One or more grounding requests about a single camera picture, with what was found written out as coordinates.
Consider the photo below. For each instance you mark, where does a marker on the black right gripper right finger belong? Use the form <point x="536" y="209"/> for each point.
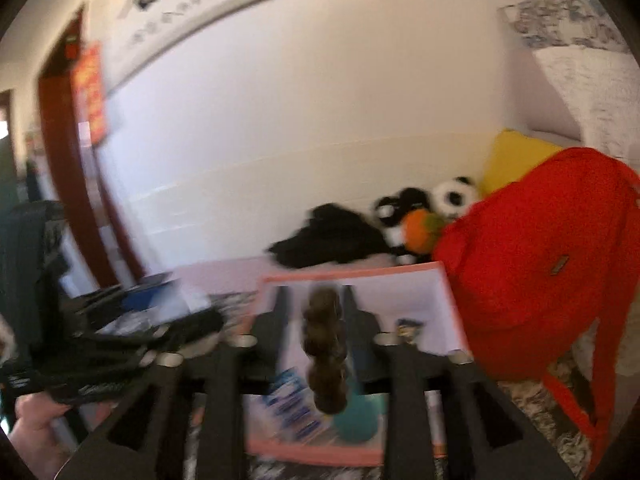
<point x="445" y="418"/>

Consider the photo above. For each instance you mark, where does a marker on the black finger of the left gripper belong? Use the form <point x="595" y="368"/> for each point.
<point x="181" y="331"/>

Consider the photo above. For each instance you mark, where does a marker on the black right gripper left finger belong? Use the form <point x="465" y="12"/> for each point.
<point x="189" y="406"/>

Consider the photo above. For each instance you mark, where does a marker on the teal glasses case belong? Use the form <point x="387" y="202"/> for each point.
<point x="360" y="421"/>

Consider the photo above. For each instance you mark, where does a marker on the dark green picture card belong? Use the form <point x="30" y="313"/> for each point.
<point x="409" y="330"/>

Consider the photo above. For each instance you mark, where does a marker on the person's left hand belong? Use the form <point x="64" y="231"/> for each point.
<point x="33" y="436"/>

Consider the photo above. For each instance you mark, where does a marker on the blue white packet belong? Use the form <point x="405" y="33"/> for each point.
<point x="290" y="406"/>

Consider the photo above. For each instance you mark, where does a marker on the pink cardboard box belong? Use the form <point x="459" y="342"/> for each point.
<point x="420" y="292"/>

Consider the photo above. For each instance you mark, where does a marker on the red backpack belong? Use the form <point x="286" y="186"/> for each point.
<point x="541" y="261"/>

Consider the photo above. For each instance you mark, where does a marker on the black cloth on bed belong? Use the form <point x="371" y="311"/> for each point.
<point x="331" y="234"/>

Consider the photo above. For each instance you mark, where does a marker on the panda plush toy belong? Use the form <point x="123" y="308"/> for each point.
<point x="412" y="220"/>

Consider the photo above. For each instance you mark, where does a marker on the red door banner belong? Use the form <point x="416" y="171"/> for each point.
<point x="89" y="94"/>

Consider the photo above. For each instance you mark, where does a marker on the yellow pillow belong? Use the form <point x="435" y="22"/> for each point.
<point x="512" y="156"/>

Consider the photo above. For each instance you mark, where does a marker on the brown wooden door frame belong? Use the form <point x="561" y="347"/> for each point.
<point x="99" y="235"/>

